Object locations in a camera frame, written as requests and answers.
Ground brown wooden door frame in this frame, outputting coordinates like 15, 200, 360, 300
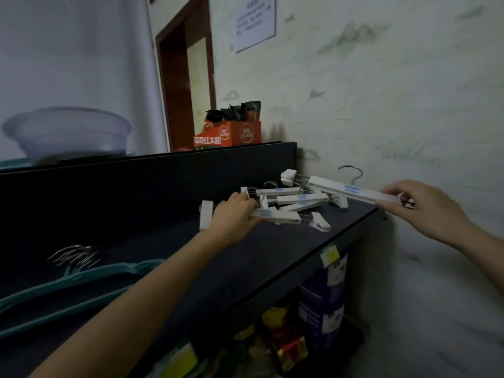
155, 0, 217, 152

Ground translucent plastic bowl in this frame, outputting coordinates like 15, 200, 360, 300
1, 106, 132, 160

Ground person's left hand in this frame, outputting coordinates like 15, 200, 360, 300
206, 191, 265, 245

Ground yellow price tag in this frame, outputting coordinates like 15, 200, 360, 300
320, 245, 340, 268

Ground blue and white carton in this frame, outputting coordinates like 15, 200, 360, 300
297, 253, 350, 351

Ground row of dark snack packets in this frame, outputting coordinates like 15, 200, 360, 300
204, 101, 263, 125

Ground yellow and green packet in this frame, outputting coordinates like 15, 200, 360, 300
155, 342, 198, 378

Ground white paper notice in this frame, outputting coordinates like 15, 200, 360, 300
233, 0, 277, 54

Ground white clip hanger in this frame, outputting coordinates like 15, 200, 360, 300
276, 192, 349, 209
240, 186, 304, 198
280, 165, 415, 211
199, 200, 332, 233
279, 201, 328, 212

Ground stack of teal hangers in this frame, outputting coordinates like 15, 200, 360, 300
0, 244, 165, 340

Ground black shelf unit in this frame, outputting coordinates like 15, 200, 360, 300
0, 141, 387, 378

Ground teal tray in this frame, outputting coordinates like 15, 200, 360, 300
0, 157, 30, 170

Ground person's right forearm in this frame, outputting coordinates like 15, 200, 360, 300
459, 224, 504, 296

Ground person's right hand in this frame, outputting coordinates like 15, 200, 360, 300
375, 180, 478, 249

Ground person's left forearm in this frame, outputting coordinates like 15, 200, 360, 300
29, 231, 237, 378

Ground orange cardboard display box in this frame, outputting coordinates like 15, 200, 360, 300
193, 121, 263, 148

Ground red and gold snack packets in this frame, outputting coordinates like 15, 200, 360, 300
261, 306, 310, 374

